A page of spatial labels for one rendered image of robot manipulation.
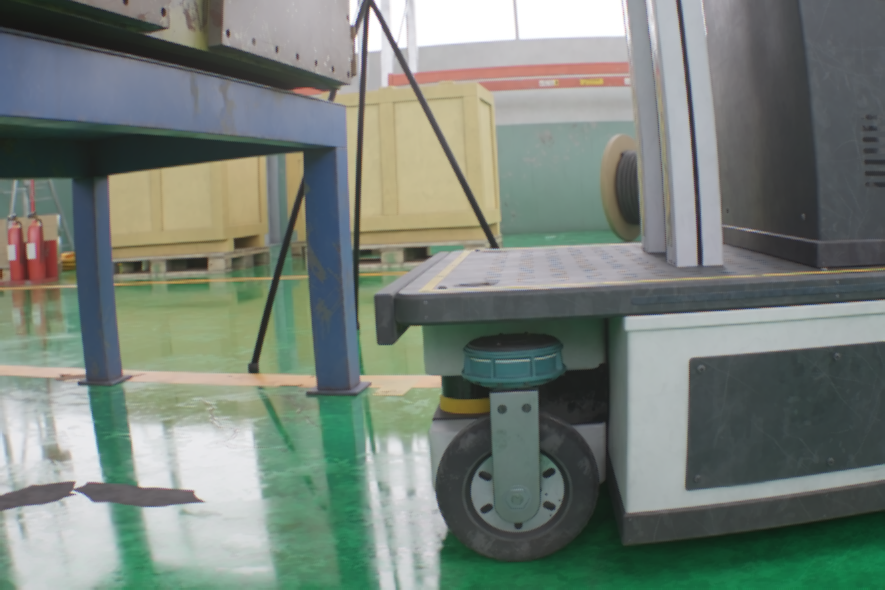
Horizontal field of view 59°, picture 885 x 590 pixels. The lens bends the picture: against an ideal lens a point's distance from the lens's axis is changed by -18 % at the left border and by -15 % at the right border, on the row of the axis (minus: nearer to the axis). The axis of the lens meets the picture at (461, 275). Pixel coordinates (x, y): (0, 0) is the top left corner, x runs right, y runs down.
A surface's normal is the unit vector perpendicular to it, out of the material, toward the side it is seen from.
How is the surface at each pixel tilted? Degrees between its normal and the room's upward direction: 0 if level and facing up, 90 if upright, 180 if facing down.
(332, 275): 90
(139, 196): 90
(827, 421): 90
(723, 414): 90
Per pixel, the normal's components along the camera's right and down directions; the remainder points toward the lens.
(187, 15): 0.98, -0.04
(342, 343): -0.19, 0.09
